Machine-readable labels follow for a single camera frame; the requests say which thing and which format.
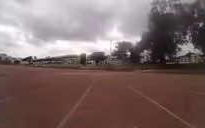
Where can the tree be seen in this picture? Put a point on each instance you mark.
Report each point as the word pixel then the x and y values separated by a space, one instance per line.
pixel 122 48
pixel 97 56

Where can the grandstand with sloped roof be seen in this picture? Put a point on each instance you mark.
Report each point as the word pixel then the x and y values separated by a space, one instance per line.
pixel 61 60

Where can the group of large dark trees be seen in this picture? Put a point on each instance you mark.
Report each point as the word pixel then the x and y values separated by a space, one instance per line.
pixel 166 30

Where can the grass strip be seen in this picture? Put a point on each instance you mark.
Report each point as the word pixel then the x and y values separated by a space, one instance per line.
pixel 176 67

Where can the pale building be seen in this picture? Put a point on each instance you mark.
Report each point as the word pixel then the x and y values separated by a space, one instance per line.
pixel 188 58

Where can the low buildings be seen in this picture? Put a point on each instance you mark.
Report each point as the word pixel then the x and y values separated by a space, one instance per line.
pixel 5 58

